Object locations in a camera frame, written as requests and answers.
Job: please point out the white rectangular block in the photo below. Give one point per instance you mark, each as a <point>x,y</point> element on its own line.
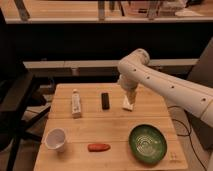
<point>126,105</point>

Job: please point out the black office chair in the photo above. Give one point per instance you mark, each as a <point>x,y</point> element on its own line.
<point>18,90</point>

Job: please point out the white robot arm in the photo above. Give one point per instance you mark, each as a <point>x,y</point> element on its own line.
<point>196,99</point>

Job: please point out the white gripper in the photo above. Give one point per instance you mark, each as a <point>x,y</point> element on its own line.
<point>130,97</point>

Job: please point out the green ceramic plate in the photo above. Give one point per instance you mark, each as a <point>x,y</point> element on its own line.
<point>147,144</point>

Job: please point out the black eraser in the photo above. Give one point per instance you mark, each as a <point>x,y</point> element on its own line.
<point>105,101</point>

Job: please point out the white glue bottle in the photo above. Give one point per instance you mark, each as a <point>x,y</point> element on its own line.
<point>76,104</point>

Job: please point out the orange carrot toy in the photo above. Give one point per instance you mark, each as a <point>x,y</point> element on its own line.
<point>98,147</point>

